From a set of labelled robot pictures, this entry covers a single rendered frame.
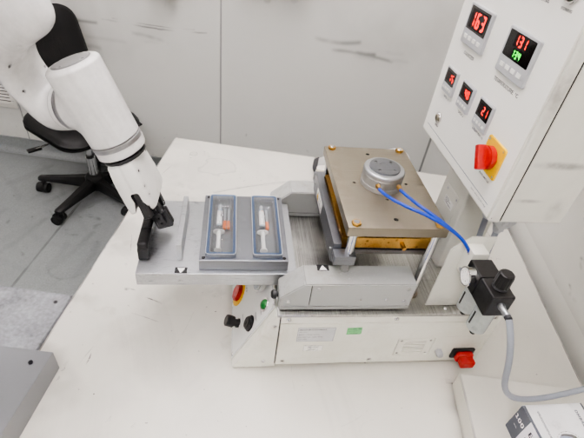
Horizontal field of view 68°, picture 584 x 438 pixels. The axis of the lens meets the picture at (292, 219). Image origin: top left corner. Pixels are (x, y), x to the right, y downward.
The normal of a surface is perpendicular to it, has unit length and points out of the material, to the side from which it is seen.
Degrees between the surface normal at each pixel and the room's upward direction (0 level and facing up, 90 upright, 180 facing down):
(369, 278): 0
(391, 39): 90
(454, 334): 90
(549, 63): 90
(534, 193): 90
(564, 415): 3
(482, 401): 0
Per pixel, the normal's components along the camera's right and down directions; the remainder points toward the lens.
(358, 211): 0.11, -0.77
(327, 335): 0.09, 0.64
